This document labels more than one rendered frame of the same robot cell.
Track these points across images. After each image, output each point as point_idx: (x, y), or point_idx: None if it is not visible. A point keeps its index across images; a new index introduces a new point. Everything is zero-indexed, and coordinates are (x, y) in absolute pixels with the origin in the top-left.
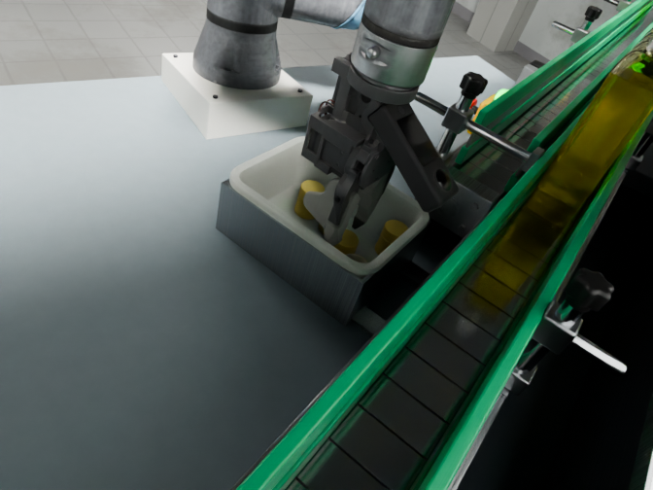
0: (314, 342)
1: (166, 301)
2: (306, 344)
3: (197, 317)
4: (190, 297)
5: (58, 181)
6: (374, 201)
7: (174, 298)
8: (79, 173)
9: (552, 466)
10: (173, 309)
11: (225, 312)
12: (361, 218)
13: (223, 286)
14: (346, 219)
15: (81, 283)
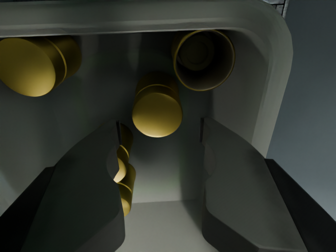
0: (287, 16)
1: (319, 158)
2: (296, 22)
3: (322, 131)
4: (302, 151)
5: None
6: (90, 160)
7: (312, 157)
8: None
9: None
10: (324, 149)
11: (302, 120)
12: (116, 134)
13: (271, 143)
14: (236, 161)
15: (334, 200)
